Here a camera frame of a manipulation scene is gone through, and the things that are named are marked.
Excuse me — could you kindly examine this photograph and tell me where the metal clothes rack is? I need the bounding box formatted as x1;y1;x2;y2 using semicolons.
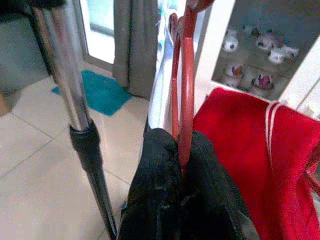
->
24;0;118;240

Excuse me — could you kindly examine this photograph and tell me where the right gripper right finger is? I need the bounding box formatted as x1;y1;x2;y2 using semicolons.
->
183;129;252;240

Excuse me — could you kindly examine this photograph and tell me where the white shirt black print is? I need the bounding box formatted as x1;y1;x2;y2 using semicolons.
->
148;7;181;133

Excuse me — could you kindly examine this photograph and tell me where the red shirt white trim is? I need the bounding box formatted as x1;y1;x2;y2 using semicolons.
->
192;86;320;240

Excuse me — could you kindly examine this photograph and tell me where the teal floor mat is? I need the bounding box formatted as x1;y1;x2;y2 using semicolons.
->
51;69;133;117

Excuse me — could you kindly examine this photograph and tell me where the white glass door cabinet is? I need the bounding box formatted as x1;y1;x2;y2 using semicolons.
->
194;0;320;118

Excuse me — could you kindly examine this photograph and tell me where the grey curtain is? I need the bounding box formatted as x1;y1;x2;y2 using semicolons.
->
111;0;161;100

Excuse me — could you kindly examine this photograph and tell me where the red plastic hanger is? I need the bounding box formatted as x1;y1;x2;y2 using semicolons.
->
169;0;216;176

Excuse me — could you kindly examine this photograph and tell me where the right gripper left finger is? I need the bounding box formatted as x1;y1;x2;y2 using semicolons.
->
117;127;185;240

